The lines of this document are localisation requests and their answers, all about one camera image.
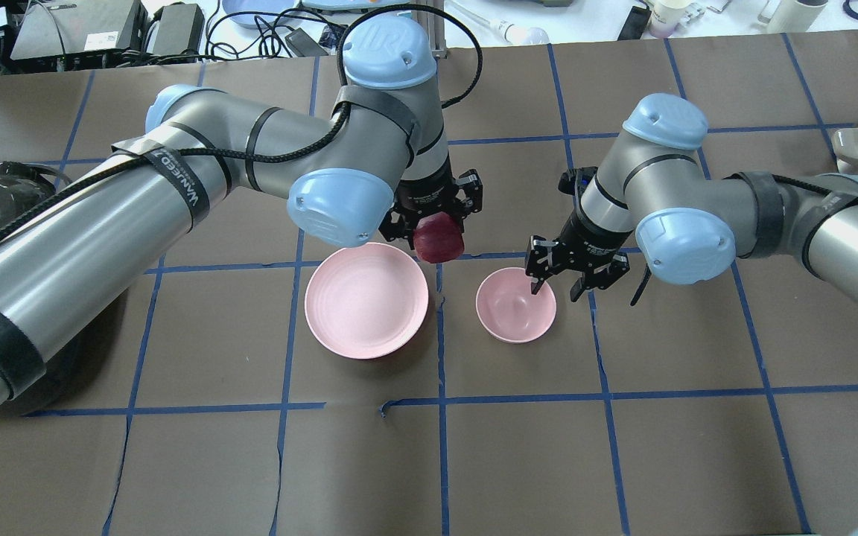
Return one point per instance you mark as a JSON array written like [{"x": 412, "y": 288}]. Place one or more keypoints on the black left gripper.
[{"x": 426, "y": 193}]

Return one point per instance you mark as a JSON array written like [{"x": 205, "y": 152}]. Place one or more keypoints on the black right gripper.
[{"x": 579, "y": 244}]

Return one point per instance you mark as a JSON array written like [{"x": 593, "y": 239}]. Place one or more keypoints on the red apple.
[{"x": 438, "y": 239}]

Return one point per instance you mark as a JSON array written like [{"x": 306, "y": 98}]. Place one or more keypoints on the pink bowl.
[{"x": 508, "y": 310}]

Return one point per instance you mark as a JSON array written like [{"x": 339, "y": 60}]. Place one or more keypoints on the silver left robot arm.
[{"x": 379, "y": 165}]

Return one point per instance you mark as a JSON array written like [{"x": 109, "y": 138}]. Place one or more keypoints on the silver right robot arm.
[{"x": 690, "y": 228}]

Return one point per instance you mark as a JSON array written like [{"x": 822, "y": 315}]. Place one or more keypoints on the pink plate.
[{"x": 366, "y": 302}]

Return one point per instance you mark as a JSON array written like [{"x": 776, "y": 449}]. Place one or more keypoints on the blue plate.
[{"x": 246, "y": 14}]

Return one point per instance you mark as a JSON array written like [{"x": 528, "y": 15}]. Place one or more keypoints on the white light bulb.
[{"x": 515, "y": 34}]

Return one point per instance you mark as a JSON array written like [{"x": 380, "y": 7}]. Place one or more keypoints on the black power adapter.
[{"x": 300, "y": 44}]

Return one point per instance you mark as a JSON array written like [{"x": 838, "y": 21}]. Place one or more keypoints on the black phone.
[{"x": 636, "y": 23}]

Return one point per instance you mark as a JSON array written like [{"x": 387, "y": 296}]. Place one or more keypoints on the white paper cup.
[{"x": 666, "y": 16}]

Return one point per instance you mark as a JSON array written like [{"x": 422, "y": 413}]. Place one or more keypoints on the black electronics box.
[{"x": 73, "y": 29}]

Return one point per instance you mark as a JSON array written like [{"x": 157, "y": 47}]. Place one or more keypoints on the aluminium frame post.
[{"x": 433, "y": 25}]

